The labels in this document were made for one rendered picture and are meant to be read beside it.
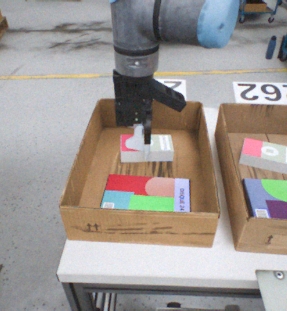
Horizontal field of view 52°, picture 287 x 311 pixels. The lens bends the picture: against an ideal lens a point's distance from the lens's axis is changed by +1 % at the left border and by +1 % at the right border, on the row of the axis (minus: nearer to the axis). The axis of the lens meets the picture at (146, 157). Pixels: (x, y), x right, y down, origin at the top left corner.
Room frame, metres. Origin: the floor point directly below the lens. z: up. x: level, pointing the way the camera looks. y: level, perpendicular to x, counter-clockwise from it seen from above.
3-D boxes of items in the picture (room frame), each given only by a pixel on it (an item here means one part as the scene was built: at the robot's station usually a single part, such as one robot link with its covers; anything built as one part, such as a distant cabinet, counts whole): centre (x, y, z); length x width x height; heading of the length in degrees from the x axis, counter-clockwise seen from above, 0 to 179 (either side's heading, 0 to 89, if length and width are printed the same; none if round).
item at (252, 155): (0.55, -0.30, 0.77); 0.13 x 0.07 x 0.04; 69
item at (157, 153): (0.58, 0.00, 0.78); 0.13 x 0.07 x 0.04; 94
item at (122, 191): (0.42, 0.00, 0.76); 0.19 x 0.14 x 0.02; 85
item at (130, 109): (0.58, 0.03, 0.92); 0.09 x 0.08 x 0.12; 94
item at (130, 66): (0.58, 0.02, 1.01); 0.10 x 0.09 x 0.05; 4
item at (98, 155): (0.51, 0.00, 0.80); 0.38 x 0.28 x 0.10; 176
